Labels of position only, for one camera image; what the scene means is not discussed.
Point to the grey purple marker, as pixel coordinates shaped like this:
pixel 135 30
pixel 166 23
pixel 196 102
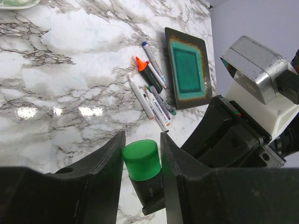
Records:
pixel 159 100

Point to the peach cap white marker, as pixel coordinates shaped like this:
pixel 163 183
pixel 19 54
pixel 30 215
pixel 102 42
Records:
pixel 162 117

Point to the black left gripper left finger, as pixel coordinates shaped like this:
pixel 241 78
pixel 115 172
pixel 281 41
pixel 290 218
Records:
pixel 85 192

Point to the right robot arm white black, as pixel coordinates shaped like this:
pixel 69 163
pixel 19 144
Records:
pixel 287 142

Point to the blue tip thin pen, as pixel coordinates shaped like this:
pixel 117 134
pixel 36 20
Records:
pixel 153 61

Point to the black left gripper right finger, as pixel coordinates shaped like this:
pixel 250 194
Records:
pixel 197 194

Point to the floral leaf pattern tray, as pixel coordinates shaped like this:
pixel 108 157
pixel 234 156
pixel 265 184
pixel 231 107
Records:
pixel 17 4

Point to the pink cap white marker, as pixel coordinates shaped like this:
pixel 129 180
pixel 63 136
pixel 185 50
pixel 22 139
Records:
pixel 141 98

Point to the green fineliner pen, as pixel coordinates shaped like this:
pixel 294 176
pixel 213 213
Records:
pixel 169 108

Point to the black orange highlighter body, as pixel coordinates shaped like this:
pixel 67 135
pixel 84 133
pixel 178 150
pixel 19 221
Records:
pixel 148 74

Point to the green cap black highlighter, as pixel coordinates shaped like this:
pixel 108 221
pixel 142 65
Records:
pixel 150 193

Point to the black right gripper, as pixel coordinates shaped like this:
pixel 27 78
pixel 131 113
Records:
pixel 227 137

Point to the black teal square plate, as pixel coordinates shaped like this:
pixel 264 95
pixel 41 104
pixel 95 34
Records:
pixel 189 69

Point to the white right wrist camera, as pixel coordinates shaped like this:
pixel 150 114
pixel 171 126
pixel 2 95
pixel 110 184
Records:
pixel 265 84

